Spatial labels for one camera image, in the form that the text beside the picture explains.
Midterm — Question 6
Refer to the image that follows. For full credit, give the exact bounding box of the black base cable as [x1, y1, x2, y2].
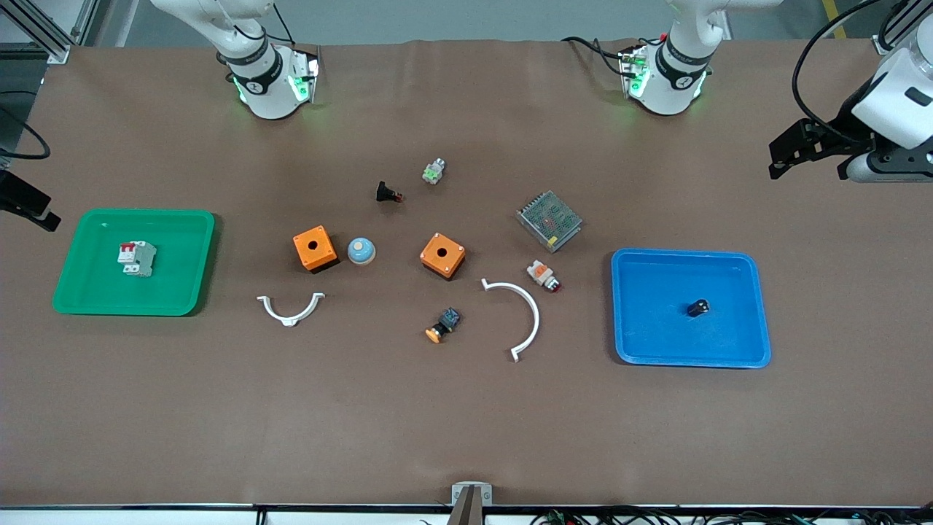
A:
[561, 35, 629, 77]
[217, 0, 296, 46]

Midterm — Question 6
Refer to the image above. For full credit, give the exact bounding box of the green plastic tray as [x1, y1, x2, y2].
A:
[52, 209, 216, 316]

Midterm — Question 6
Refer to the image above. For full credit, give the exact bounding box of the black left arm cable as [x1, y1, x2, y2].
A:
[792, 0, 886, 143]

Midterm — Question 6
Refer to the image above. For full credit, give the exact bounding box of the blue plastic tray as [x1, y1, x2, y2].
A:
[611, 248, 772, 369]

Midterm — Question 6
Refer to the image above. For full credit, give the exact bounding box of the black cable bundle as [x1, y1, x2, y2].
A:
[531, 507, 933, 525]

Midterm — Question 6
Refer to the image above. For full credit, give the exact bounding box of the brown table cover sheet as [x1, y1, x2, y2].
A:
[0, 40, 933, 508]

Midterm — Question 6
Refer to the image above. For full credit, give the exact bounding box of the small white curved bracket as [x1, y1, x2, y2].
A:
[257, 292, 326, 327]

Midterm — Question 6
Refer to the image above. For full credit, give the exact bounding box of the white red circuit breaker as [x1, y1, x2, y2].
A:
[117, 241, 157, 278]

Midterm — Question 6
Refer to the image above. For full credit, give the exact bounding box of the orange black emergency button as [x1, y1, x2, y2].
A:
[425, 307, 462, 344]

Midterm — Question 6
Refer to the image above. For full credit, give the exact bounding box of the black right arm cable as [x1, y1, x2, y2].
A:
[0, 108, 52, 160]

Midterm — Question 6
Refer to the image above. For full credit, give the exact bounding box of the metal mesh power supply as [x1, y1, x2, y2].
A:
[516, 190, 583, 254]

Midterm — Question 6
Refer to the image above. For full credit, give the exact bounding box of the large white curved bracket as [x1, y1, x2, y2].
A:
[480, 278, 542, 363]

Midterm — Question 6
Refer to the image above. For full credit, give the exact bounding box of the black left base cable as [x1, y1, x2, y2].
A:
[561, 35, 629, 77]

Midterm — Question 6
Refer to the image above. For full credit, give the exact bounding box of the red indicator light switch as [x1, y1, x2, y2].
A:
[526, 260, 563, 294]

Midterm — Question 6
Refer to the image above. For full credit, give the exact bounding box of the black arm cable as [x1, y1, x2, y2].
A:
[792, 0, 886, 143]
[0, 108, 52, 160]

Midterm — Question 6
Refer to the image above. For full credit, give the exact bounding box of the black right base cable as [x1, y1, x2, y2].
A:
[217, 0, 296, 46]

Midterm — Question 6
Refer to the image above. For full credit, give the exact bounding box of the orange button enclosure box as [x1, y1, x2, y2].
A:
[292, 225, 340, 274]
[419, 233, 467, 281]

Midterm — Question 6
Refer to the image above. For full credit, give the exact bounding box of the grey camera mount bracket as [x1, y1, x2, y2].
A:
[450, 482, 493, 525]

